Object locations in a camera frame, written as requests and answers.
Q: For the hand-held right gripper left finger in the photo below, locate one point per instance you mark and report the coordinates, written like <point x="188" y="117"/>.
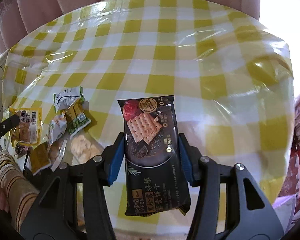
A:
<point x="116" y="160"/>

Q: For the striped cushion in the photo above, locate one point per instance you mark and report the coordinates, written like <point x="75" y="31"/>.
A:
<point x="15" y="187"/>

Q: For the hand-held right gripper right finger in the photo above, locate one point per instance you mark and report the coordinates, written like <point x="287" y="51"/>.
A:
<point x="187" y="162"/>

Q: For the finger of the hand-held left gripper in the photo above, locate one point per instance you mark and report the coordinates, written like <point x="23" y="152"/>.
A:
<point x="5" y="127"/>

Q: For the clear round cracker packet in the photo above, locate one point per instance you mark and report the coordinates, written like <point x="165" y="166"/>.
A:
<point x="83" y="147"/>

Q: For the yellow dried tofu packet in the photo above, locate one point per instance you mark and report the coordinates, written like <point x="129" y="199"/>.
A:
<point x="27" y="127"/>

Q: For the green yellow snack packet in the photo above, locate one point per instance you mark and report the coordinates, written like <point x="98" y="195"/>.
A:
<point x="77" y="118"/>

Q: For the small yellow snack packet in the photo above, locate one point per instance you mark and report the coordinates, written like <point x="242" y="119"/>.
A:
<point x="41" y="158"/>

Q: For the clear nut packet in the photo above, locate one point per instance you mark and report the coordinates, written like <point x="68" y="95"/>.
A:
<point x="56" y="140"/>

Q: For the clear storage box purple rim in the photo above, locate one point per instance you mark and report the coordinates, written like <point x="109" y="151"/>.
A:
<point x="287" y="212"/>

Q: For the black cracker packet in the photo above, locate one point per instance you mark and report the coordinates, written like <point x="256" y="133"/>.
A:
<point x="150" y="140"/>

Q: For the yellow checked plastic tablecloth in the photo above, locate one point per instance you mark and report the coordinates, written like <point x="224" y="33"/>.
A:
<point x="165" y="50"/>

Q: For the white green snack packet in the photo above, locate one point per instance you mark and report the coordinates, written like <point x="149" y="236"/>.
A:
<point x="67" y="98"/>

